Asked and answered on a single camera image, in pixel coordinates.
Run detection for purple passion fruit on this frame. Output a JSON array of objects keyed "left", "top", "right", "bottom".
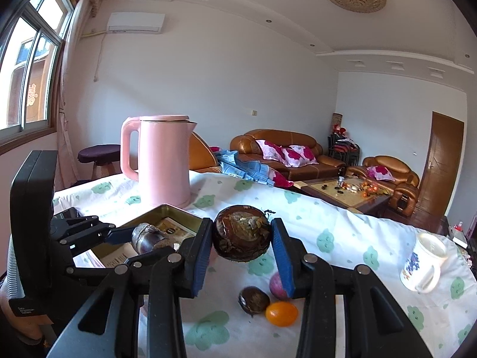
[{"left": 269, "top": 271, "right": 289, "bottom": 301}]

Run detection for orange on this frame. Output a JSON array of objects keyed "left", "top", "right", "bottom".
[{"left": 265, "top": 301, "right": 299, "bottom": 327}]

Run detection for brown wrinkled fruit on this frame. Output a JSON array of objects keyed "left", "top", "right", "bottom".
[{"left": 212, "top": 204, "right": 272, "bottom": 263}]

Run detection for left hand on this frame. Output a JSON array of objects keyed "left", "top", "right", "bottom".
[{"left": 1, "top": 281, "right": 52, "bottom": 344}]

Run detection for pink metal tin box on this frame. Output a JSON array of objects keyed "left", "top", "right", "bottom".
[{"left": 73, "top": 204, "right": 202, "bottom": 268}]

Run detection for dark round stool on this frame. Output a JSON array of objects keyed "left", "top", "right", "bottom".
[{"left": 78, "top": 144, "right": 120, "bottom": 180}]

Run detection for coffee table with items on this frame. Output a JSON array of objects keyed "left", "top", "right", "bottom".
[{"left": 293, "top": 177, "right": 391, "bottom": 217}]

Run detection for pink electric kettle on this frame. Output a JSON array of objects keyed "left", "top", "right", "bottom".
[{"left": 120, "top": 115, "right": 196, "bottom": 208}]

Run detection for white cartoon mug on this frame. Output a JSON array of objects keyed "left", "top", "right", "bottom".
[{"left": 400, "top": 233, "right": 448, "bottom": 294}]

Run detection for orange wooden chair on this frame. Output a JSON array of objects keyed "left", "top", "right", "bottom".
[{"left": 188, "top": 132, "right": 222, "bottom": 173}]

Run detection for blue clothes pile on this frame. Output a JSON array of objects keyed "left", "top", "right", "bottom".
[{"left": 213, "top": 149, "right": 293, "bottom": 188}]

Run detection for brown leather armchair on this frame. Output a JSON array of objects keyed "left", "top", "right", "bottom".
[{"left": 346, "top": 155, "right": 419, "bottom": 217}]

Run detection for stacked chairs in corner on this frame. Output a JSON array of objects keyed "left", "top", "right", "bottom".
[{"left": 327, "top": 124, "right": 361, "bottom": 166}]

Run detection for long brown leather sofa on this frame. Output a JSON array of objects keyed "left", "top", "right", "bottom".
[{"left": 230, "top": 129, "right": 346, "bottom": 181}]

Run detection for brown wooden door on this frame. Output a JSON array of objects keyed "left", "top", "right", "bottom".
[{"left": 418, "top": 112, "right": 465, "bottom": 216}]

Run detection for window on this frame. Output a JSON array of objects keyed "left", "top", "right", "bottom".
[{"left": 1, "top": 0, "right": 78, "bottom": 154}]

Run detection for wall air conditioner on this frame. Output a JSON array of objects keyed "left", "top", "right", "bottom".
[{"left": 106, "top": 12, "right": 166, "bottom": 34}]

